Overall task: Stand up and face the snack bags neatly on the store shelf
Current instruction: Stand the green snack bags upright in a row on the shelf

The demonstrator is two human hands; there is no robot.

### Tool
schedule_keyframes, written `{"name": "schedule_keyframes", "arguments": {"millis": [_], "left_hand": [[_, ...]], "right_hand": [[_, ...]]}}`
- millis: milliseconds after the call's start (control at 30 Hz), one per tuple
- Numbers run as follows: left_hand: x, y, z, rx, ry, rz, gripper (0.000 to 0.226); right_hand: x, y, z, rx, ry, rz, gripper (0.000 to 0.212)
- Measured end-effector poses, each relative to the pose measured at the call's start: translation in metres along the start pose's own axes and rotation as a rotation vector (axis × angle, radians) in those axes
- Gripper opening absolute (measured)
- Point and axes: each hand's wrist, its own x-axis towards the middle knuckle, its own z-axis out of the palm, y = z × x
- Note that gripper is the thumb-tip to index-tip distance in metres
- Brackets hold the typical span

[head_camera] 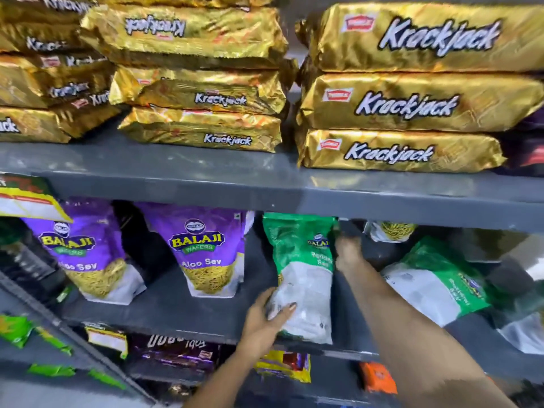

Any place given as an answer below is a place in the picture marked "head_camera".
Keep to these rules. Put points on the pile of orange packets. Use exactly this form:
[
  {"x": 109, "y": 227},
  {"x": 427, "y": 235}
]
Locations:
[{"x": 378, "y": 378}]

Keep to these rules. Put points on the person's right forearm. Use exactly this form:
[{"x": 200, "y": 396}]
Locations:
[{"x": 416, "y": 344}]

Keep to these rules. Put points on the dark brown biscuit pack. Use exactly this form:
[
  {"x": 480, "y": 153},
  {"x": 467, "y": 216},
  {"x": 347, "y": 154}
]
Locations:
[{"x": 178, "y": 352}]

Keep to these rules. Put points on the yellow blue biscuit pack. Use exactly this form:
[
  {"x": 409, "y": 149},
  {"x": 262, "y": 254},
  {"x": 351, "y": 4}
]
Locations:
[{"x": 280, "y": 367}]

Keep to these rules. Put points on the pile of green chip packets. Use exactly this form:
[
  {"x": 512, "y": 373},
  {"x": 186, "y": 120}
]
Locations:
[{"x": 15, "y": 331}]

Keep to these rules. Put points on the green yellow price tag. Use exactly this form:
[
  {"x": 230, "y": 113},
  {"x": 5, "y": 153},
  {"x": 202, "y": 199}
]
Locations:
[
  {"x": 29, "y": 203},
  {"x": 106, "y": 342}
]

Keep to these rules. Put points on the person's right hand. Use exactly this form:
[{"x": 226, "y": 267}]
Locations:
[{"x": 350, "y": 254}]

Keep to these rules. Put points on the grey slotted metal rack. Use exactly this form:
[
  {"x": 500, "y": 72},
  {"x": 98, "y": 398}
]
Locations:
[{"x": 12, "y": 356}]

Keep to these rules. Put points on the purple Aloo Sev bag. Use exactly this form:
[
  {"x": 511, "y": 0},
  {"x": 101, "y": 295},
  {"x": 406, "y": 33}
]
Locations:
[
  {"x": 85, "y": 250},
  {"x": 204, "y": 259}
]

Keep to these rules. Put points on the person's left hand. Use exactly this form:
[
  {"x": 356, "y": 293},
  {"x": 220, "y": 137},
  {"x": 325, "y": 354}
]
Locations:
[{"x": 259, "y": 331}]

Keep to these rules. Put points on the stack of purple biscuit packs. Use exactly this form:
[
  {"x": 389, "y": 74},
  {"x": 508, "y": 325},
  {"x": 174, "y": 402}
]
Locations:
[{"x": 527, "y": 157}]

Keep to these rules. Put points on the person's left forearm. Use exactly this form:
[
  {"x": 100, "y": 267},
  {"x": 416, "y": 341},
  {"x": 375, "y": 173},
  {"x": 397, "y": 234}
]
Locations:
[{"x": 225, "y": 382}]

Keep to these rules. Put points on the grey metal shelf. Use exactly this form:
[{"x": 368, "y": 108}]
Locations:
[{"x": 212, "y": 174}]

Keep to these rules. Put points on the stack of gold cracker packets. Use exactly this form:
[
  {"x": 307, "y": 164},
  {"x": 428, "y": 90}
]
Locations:
[{"x": 403, "y": 101}]

